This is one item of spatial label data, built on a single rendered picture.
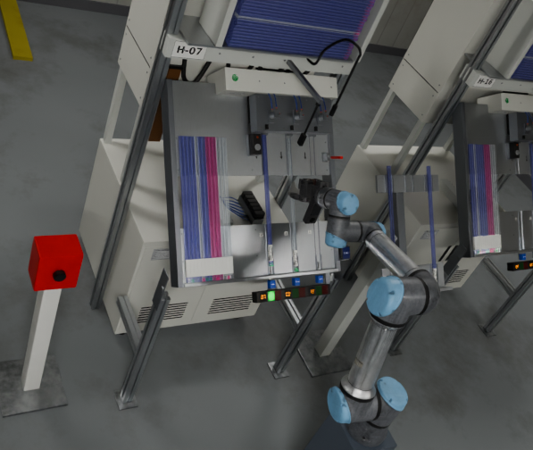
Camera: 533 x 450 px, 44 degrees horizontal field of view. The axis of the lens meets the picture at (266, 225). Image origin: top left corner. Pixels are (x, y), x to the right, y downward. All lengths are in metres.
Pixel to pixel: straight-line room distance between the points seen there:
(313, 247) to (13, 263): 1.41
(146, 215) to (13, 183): 1.15
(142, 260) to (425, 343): 1.76
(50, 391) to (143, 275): 0.58
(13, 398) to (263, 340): 1.17
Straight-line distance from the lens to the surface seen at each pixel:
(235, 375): 3.04
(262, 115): 2.41
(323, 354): 3.27
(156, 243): 2.56
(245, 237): 2.40
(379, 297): 1.95
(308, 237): 2.55
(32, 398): 2.77
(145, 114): 2.39
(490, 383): 3.80
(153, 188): 2.79
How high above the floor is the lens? 2.32
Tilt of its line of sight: 37 degrees down
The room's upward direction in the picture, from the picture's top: 25 degrees clockwise
